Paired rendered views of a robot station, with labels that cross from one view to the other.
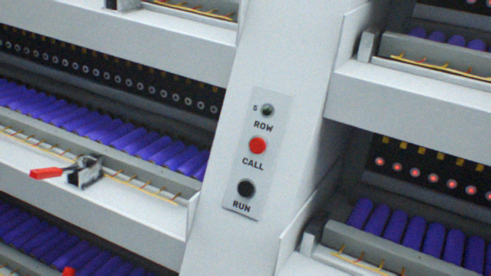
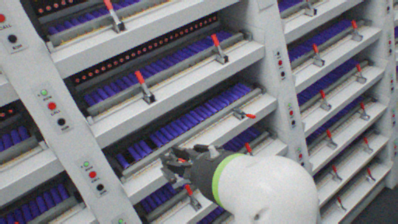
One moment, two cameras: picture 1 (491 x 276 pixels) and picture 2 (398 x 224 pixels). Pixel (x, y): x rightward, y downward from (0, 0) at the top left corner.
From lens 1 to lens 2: 0.94 m
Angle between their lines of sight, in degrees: 46
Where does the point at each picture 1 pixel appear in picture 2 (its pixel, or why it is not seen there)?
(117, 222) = (260, 113)
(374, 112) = (291, 36)
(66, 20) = (214, 77)
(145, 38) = (241, 61)
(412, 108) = (298, 30)
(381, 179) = not seen: hidden behind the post
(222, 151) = (274, 71)
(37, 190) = (234, 131)
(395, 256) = (295, 64)
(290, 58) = (275, 38)
